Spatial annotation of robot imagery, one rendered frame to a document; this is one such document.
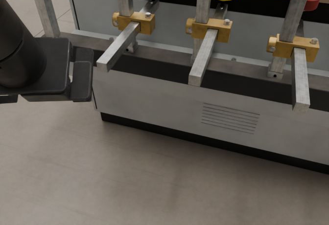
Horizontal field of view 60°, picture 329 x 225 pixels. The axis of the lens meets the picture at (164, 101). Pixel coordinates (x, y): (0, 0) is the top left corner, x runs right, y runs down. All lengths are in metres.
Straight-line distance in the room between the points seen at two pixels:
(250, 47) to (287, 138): 0.51
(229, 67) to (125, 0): 0.40
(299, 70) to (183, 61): 0.37
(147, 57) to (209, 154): 0.77
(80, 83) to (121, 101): 1.22
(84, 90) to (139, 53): 0.71
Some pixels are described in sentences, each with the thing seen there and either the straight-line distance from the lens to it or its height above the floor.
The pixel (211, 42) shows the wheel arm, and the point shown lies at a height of 0.84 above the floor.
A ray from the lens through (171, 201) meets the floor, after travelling 1.42.
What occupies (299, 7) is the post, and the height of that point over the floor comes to 0.93.
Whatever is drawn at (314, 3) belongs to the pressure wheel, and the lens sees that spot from 1.01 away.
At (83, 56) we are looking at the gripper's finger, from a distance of 0.35.
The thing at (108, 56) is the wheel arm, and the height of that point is 0.83.
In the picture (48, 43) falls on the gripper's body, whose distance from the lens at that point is 0.34.
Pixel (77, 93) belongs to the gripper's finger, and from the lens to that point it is 0.33.
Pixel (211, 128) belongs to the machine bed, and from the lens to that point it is 1.48.
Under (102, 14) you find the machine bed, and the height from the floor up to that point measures 0.71.
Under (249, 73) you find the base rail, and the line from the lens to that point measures 0.96.
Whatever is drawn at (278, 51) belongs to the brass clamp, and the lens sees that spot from 0.91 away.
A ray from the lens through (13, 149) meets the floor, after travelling 1.80.
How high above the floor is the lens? 1.25
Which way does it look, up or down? 42 degrees down
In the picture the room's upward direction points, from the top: straight up
